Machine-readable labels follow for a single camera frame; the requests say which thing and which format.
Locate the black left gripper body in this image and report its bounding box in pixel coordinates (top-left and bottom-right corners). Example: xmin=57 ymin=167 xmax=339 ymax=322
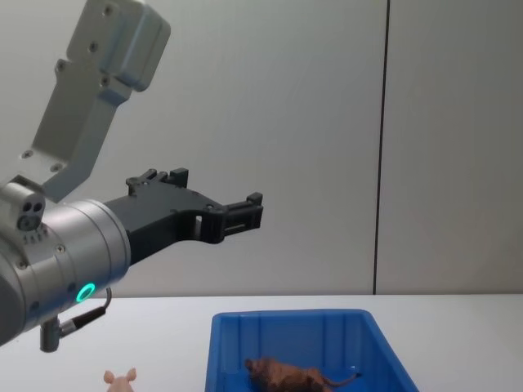
xmin=102 ymin=179 xmax=225 ymax=267

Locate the pink toy pig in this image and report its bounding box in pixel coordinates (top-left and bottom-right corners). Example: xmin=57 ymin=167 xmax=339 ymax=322
xmin=102 ymin=367 xmax=138 ymax=392

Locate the thin dark cable silver plug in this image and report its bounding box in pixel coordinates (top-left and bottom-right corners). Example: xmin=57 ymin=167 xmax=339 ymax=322
xmin=38 ymin=287 xmax=114 ymax=353

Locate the brown toy animal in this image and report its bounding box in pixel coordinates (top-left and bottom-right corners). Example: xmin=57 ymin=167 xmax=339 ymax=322
xmin=244 ymin=356 xmax=364 ymax=392

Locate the blue plastic bin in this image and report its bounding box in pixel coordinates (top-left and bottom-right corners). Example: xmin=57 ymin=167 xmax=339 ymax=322
xmin=203 ymin=308 xmax=422 ymax=392

